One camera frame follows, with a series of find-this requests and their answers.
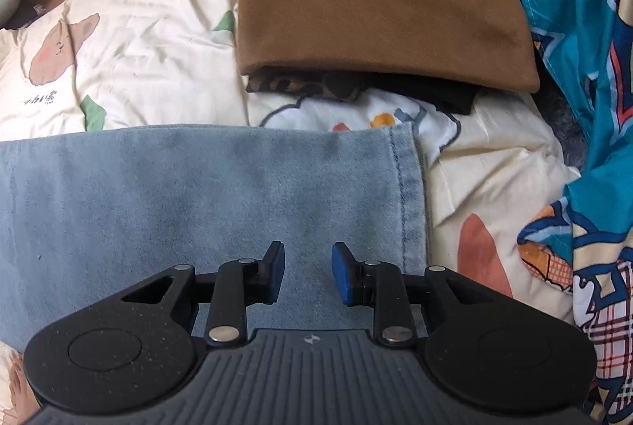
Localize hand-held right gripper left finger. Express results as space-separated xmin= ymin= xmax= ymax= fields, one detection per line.
xmin=121 ymin=241 xmax=286 ymax=348

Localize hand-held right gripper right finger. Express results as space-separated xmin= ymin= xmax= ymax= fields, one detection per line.
xmin=331 ymin=242 xmax=499 ymax=348

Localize light blue jeans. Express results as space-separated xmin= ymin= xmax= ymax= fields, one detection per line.
xmin=0 ymin=123 xmax=428 ymax=347

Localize folded leopard print garment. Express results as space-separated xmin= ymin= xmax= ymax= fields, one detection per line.
xmin=246 ymin=70 xmax=369 ymax=104

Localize folded black garment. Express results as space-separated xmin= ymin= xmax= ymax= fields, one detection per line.
xmin=353 ymin=72 xmax=479 ymax=115

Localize cream bear print blanket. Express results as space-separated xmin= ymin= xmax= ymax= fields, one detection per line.
xmin=0 ymin=0 xmax=582 ymax=425

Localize teal cartoon print cloth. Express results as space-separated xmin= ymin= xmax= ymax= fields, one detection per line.
xmin=509 ymin=0 xmax=633 ymax=425

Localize grey neck pillow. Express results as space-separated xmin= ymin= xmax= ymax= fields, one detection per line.
xmin=0 ymin=0 xmax=23 ymax=30

